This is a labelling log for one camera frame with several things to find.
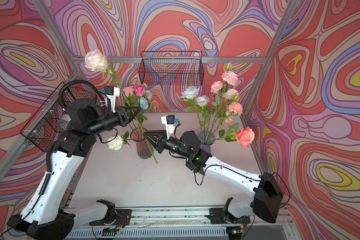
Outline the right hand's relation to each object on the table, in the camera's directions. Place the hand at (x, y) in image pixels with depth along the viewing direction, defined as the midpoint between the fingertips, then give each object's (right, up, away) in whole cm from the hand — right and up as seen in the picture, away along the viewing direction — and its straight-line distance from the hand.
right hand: (145, 138), depth 60 cm
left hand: (-1, +12, -3) cm, 12 cm away
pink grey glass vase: (-8, -9, +28) cm, 31 cm away
